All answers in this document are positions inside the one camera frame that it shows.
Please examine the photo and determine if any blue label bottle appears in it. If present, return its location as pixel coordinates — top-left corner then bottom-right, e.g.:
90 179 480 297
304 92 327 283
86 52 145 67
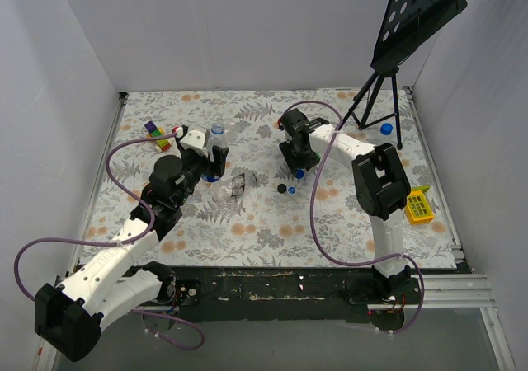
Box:
202 123 229 183

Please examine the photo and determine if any clear bottle black label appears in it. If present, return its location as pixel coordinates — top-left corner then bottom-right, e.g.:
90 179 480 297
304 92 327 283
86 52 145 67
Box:
216 173 257 200

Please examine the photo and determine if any Pepsi plastic bottle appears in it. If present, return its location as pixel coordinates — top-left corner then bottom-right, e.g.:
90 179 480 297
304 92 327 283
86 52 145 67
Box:
369 126 393 145

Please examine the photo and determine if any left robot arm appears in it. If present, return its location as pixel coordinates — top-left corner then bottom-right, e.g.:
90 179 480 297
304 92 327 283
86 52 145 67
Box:
35 146 229 362

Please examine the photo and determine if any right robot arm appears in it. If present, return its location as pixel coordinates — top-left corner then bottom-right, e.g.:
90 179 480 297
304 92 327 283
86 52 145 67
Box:
278 108 411 303

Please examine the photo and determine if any clear lying bottle silver label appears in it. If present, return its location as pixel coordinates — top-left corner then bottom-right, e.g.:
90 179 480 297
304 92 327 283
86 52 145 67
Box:
223 119 250 138

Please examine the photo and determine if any black bottle cap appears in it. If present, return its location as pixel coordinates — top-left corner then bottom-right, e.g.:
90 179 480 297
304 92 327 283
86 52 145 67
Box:
277 184 287 194

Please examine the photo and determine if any multicolour toy brick stack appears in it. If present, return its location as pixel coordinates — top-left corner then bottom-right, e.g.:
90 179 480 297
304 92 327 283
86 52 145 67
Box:
144 120 175 153

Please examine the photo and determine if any floral table cloth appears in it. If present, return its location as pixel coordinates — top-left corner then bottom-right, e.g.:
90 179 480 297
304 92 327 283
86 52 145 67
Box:
78 89 459 269

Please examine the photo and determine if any black base beam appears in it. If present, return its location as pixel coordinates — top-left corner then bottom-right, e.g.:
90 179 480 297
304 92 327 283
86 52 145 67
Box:
151 266 421 324

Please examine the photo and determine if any yellow green toy brick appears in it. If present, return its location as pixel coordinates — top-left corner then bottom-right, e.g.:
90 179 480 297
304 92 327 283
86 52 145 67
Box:
405 185 435 225

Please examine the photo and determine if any black music stand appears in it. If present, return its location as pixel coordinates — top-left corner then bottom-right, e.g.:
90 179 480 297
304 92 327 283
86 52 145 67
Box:
343 0 468 149

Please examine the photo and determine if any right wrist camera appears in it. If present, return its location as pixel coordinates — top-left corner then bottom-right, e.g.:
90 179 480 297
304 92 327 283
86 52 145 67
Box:
277 108 321 139

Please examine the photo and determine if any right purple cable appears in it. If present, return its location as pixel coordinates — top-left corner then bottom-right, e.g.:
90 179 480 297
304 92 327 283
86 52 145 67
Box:
284 100 426 335

